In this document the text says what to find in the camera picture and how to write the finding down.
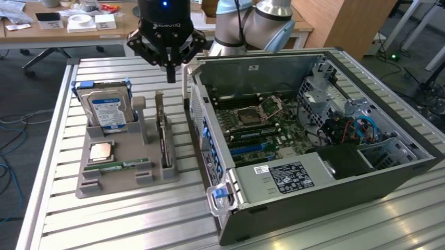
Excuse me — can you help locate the flat white box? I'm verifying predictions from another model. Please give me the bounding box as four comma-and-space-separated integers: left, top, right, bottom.
66, 19, 99, 34

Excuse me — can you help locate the office chair base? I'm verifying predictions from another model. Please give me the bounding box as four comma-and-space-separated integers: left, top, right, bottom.
20, 45, 106, 78

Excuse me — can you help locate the grey power supply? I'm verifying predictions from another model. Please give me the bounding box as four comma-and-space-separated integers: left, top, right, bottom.
236, 152, 337, 204

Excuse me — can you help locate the black graphics card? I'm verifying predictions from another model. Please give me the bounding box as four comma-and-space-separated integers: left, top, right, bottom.
154, 89, 176, 170

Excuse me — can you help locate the RAM stick with white label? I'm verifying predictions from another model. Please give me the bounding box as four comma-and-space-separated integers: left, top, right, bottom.
230, 129, 280, 143

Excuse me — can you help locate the CPU chip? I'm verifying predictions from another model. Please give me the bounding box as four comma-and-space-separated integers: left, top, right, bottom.
89, 142, 114, 161

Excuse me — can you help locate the white tape roll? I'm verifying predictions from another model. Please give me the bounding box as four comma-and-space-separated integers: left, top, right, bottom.
69, 14, 93, 27

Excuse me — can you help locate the open PC case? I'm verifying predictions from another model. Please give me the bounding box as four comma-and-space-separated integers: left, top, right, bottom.
181, 50, 437, 247

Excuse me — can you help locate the hard disk in blue carrier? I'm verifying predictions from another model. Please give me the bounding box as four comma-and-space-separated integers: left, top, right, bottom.
71, 77, 138, 133

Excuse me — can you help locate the green motherboard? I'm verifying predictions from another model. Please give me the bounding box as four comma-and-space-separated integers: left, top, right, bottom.
208, 85, 323, 167

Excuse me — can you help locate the plain white box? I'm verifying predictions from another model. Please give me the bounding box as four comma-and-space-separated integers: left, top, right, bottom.
94, 14, 118, 31

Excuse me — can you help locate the green RAM stick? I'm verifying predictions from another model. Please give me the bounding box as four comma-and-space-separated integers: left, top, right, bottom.
83, 158, 151, 173

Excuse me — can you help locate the CPU socket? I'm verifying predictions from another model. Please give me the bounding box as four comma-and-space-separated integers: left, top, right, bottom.
233, 106, 265, 130

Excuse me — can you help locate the wooden cabinet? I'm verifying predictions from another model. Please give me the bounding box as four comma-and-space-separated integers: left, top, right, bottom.
290, 0, 399, 61

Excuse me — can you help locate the small paper card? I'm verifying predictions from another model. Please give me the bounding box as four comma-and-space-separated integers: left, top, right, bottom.
4, 23, 33, 31

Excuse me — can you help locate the brown cardboard box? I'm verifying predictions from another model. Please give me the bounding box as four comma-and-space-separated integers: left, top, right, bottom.
201, 0, 220, 18

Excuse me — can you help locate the black cable connector block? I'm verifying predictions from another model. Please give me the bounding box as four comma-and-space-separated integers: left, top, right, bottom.
320, 116, 351, 146

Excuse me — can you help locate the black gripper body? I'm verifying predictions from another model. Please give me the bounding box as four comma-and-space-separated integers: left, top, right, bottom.
135, 0, 196, 65

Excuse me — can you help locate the metal disk bay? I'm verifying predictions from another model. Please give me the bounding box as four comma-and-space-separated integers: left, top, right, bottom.
357, 137, 419, 170

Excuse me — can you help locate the thin red wire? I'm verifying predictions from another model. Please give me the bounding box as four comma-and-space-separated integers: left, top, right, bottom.
343, 120, 353, 143

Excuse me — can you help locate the white box with black top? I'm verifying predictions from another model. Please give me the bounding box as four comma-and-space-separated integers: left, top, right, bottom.
37, 12, 66, 30

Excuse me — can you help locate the metal drive cage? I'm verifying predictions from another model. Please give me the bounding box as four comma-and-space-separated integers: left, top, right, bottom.
297, 61, 352, 139

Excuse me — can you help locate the small white box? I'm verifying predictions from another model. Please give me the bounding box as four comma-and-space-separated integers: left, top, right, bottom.
371, 33, 388, 57

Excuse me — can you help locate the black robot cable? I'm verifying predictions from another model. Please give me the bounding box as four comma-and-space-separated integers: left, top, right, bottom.
233, 0, 252, 52

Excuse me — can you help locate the wooden office desk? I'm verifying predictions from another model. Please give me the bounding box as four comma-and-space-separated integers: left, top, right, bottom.
123, 0, 316, 57
0, 0, 129, 57

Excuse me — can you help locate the blue disk wire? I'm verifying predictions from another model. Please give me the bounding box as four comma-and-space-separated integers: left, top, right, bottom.
357, 115, 384, 143

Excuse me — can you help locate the grey parts rack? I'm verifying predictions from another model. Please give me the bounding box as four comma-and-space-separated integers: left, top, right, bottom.
75, 95, 182, 200

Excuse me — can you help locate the white desk frame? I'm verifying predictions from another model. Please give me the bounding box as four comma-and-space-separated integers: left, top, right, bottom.
381, 0, 445, 71

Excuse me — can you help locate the black tripod stand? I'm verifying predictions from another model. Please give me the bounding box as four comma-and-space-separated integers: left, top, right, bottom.
403, 58, 445, 118

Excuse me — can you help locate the long PCIe expansion slot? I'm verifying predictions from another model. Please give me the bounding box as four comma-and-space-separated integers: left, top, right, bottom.
229, 142, 272, 155

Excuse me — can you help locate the blue floor cable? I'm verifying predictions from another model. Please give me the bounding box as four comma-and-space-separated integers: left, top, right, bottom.
0, 124, 29, 225

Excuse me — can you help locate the clear plastic bag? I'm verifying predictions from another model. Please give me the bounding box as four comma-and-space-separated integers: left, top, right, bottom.
0, 1, 35, 24

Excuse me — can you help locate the white floor cable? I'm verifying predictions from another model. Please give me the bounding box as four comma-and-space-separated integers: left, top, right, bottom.
0, 108, 55, 125

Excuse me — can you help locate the metal socket cover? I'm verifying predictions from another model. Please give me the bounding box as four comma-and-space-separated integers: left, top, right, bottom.
258, 94, 285, 121

